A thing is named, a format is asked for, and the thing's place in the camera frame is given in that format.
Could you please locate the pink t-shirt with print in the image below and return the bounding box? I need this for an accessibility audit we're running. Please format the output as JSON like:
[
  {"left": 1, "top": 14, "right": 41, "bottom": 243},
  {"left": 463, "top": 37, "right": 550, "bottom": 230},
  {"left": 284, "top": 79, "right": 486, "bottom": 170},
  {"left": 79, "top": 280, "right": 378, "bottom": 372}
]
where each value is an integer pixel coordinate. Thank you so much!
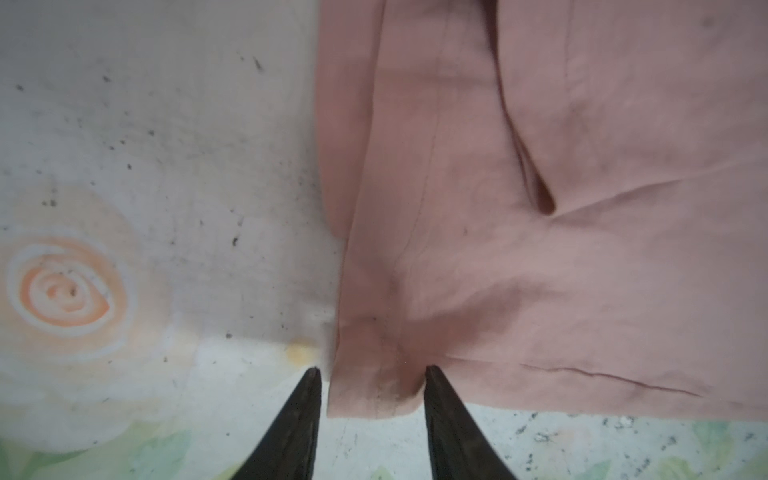
[{"left": 315, "top": 1, "right": 767, "bottom": 421}]

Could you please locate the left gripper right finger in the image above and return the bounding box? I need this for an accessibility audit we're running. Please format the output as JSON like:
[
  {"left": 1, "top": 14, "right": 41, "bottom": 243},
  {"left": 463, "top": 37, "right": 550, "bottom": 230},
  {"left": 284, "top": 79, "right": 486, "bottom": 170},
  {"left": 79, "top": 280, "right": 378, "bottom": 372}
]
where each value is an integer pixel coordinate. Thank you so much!
[{"left": 424, "top": 365, "right": 516, "bottom": 480}]

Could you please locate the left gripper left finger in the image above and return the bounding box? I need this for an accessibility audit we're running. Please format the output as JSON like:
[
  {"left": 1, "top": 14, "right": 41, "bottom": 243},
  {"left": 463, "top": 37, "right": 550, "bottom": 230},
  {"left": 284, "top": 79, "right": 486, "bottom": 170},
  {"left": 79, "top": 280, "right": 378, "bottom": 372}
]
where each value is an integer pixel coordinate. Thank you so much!
[{"left": 231, "top": 367, "right": 322, "bottom": 480}]

